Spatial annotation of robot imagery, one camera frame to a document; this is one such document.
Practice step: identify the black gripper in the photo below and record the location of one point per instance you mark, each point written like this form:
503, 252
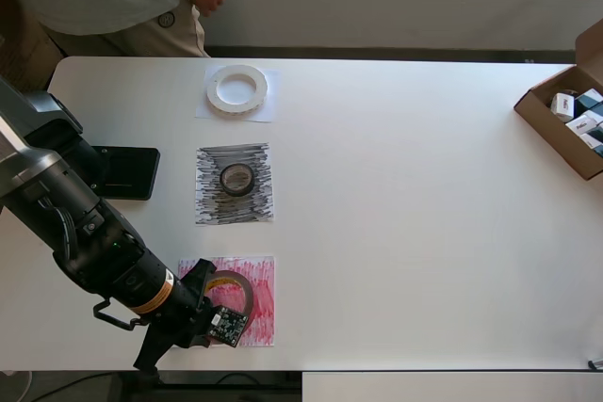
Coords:
155, 341

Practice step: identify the red tape roll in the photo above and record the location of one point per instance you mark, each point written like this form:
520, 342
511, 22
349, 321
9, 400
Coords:
245, 286

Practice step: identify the black tape roll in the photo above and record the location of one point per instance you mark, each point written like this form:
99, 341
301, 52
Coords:
222, 180

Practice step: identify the white tape roll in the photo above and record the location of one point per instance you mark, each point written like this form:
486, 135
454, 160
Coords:
212, 103

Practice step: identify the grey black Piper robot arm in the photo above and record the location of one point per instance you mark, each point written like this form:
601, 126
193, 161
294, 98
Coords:
70, 213

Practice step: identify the red scribbled paper sheet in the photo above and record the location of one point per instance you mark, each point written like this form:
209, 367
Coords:
264, 298

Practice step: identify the black scribbled paper sheet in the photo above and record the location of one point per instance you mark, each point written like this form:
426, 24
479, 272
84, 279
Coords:
209, 162

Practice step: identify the blank white paper sheet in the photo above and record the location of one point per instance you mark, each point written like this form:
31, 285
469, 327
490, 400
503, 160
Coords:
272, 91

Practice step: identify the small dark clip device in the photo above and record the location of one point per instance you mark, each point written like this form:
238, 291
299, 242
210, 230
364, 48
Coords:
596, 364

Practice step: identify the small white printed carton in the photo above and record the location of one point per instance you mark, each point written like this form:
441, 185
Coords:
579, 125
593, 140
563, 106

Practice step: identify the small dark teal carton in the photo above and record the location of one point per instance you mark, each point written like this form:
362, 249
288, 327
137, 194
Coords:
589, 98
597, 115

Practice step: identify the open brown cardboard box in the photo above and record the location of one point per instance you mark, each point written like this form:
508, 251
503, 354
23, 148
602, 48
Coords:
591, 49

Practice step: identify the gripper-mounted camera circuit board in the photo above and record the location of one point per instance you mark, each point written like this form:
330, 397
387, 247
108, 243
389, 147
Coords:
228, 326

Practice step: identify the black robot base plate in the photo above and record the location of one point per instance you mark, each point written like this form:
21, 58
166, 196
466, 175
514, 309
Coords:
132, 171

